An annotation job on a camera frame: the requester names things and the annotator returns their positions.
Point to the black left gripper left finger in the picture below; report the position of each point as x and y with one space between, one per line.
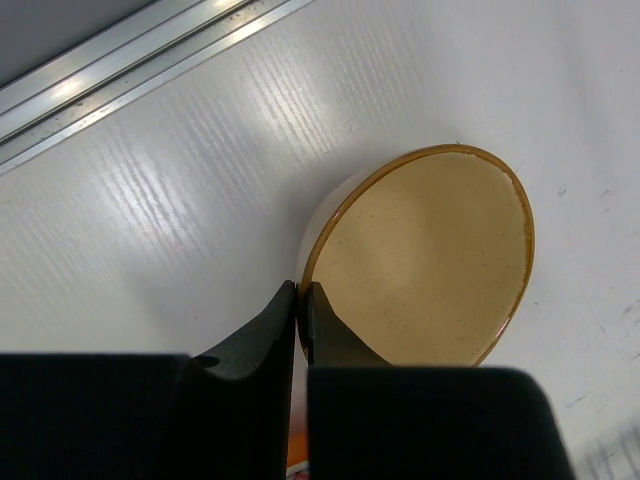
223 414

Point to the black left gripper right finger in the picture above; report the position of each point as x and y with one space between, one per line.
370 420

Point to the tan bowl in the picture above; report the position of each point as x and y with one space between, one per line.
425 259

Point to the orange bowl under stack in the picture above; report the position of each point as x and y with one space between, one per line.
298 454

